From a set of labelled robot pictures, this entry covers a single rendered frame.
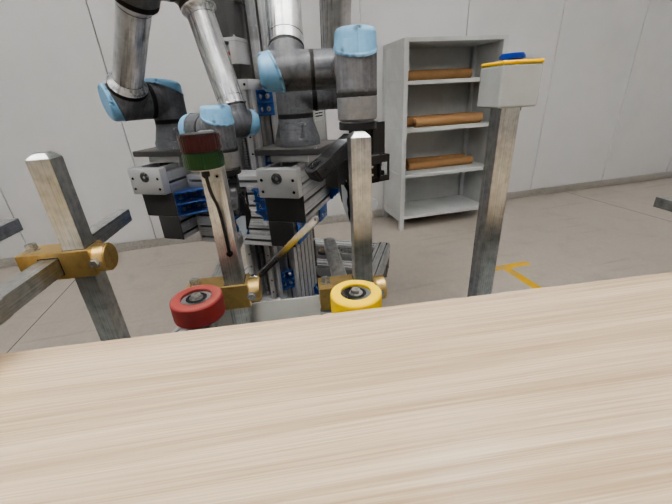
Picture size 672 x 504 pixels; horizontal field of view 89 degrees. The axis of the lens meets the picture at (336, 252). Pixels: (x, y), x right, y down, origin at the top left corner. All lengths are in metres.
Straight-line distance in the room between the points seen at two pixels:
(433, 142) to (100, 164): 2.98
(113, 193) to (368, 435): 3.29
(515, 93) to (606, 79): 4.28
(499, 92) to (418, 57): 2.95
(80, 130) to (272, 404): 3.22
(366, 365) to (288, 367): 0.09
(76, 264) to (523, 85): 0.80
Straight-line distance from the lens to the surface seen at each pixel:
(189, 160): 0.55
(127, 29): 1.23
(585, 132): 4.89
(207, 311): 0.56
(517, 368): 0.45
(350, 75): 0.67
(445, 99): 3.72
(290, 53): 0.77
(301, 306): 0.75
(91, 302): 0.77
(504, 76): 0.66
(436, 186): 3.82
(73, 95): 3.46
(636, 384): 0.48
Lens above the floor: 1.19
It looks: 25 degrees down
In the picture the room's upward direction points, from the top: 3 degrees counter-clockwise
